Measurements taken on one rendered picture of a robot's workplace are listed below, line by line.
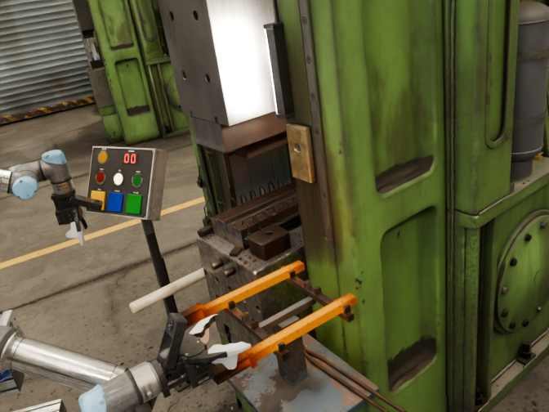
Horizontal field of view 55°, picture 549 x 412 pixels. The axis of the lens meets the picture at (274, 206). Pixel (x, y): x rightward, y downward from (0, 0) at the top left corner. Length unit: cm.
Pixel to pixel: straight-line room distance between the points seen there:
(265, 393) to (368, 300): 43
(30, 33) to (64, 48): 53
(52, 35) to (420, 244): 833
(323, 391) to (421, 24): 109
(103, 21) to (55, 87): 333
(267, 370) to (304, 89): 83
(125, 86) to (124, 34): 58
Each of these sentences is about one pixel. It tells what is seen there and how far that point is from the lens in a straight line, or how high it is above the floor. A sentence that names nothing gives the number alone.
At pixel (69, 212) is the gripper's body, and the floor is 106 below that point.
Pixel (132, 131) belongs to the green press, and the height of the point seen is 17.
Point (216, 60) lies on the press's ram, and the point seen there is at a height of 156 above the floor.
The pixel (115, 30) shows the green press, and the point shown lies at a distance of 660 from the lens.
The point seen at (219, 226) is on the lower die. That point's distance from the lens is 192.
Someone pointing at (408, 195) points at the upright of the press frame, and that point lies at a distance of 169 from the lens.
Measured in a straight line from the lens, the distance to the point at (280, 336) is 133.
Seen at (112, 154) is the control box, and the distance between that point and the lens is 227.
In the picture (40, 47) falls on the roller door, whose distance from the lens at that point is 961.
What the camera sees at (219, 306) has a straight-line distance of 148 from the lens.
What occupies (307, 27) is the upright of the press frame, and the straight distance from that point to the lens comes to 145.
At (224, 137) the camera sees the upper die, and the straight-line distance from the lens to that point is 167.
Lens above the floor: 180
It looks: 25 degrees down
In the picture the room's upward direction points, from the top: 9 degrees counter-clockwise
